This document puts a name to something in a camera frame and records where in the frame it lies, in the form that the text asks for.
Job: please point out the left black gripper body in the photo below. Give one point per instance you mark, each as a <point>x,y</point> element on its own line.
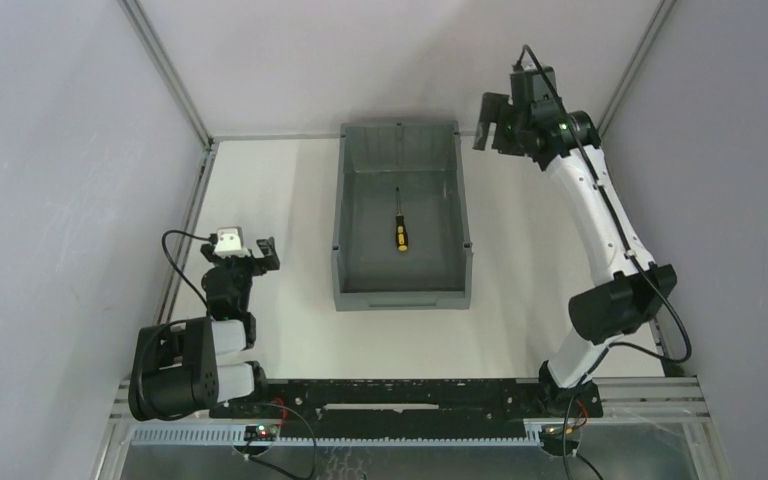
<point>251,261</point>

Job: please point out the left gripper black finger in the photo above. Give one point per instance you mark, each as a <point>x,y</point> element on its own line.
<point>269,260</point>
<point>208,251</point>

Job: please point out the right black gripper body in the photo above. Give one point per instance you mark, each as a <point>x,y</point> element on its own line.
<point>504,125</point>

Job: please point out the yellow black handled screwdriver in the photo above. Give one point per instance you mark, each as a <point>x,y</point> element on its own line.
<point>401,236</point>

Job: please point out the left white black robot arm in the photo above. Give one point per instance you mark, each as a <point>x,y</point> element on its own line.
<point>176,369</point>

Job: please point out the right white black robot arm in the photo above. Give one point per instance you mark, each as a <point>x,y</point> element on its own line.
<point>629,285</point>

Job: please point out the grey plastic storage bin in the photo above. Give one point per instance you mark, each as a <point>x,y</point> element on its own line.
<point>423,158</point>

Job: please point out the small green red circuit board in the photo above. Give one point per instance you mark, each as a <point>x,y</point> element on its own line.
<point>261,433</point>

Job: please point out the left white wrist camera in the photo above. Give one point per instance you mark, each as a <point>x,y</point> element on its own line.
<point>229,243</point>

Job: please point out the grey slotted cable duct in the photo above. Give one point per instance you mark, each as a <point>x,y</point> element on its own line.
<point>238,435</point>

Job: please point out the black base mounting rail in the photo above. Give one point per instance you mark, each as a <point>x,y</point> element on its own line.
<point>432,406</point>

